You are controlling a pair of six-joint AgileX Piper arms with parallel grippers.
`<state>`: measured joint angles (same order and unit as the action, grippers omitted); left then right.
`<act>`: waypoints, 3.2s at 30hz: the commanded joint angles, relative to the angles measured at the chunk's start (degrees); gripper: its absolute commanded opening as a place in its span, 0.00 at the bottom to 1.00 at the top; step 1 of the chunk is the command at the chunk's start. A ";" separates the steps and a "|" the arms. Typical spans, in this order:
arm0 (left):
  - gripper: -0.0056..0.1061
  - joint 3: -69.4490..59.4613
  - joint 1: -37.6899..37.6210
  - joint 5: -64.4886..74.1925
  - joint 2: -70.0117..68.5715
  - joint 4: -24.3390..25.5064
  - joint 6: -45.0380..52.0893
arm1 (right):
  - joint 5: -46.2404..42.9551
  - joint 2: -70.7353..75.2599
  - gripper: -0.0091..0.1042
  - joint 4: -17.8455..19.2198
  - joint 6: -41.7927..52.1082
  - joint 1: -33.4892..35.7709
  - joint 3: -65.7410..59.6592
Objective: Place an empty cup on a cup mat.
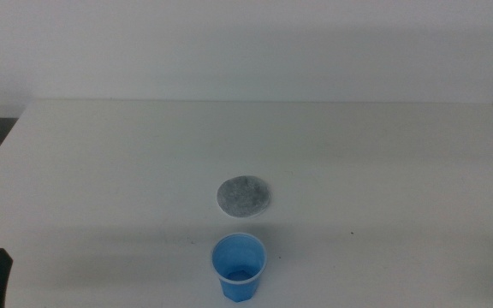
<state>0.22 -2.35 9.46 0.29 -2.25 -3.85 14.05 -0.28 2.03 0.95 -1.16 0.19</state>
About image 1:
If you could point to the blue plastic cup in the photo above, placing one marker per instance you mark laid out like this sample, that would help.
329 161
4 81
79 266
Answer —
238 287

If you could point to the round grey cup mat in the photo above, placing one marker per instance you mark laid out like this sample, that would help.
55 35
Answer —
243 196

